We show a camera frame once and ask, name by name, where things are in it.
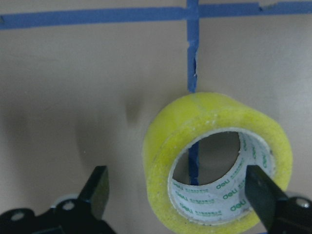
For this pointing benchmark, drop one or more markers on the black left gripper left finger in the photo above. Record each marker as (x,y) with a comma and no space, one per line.
(95,192)

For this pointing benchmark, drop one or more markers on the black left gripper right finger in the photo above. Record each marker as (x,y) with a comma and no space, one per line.
(265,197)

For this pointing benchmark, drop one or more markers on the yellow tape roll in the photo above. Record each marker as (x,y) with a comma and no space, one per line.
(220,207)

